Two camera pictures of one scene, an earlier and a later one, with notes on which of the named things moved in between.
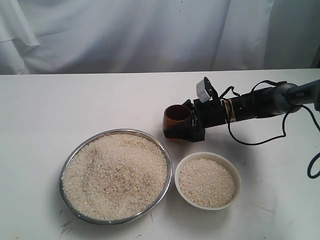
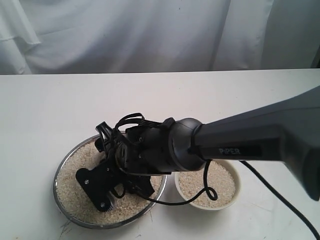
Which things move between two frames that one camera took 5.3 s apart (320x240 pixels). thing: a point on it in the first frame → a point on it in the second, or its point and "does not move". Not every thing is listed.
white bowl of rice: (207, 181) does not move
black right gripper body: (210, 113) → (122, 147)
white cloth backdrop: (42, 37) does not move
